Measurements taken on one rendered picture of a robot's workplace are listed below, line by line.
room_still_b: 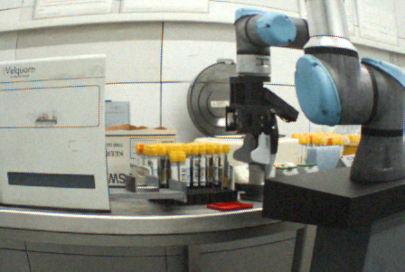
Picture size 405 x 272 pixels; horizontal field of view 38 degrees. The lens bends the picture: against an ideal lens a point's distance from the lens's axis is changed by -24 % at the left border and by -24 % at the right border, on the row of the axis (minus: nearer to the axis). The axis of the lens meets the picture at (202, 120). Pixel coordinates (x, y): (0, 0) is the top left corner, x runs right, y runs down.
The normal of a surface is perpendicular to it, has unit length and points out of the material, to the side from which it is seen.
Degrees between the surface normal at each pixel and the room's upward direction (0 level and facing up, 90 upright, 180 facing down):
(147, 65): 90
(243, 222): 90
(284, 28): 90
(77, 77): 89
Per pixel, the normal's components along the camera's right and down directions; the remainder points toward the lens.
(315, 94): -0.94, 0.14
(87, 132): 0.47, 0.02
